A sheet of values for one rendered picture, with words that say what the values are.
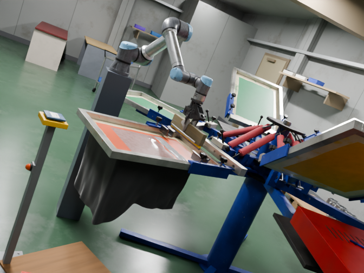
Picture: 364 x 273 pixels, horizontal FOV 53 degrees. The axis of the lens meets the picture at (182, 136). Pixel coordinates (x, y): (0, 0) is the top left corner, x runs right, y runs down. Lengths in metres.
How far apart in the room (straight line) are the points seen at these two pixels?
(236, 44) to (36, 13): 5.26
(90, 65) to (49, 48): 1.11
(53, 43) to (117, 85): 5.74
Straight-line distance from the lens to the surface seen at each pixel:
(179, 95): 9.91
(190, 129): 2.21
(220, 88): 10.26
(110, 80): 2.63
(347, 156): 1.78
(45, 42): 8.32
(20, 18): 10.52
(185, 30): 2.47
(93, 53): 8.89
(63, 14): 10.45
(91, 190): 2.10
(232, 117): 3.27
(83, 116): 2.13
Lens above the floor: 1.56
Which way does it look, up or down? 13 degrees down
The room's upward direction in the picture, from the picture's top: 23 degrees clockwise
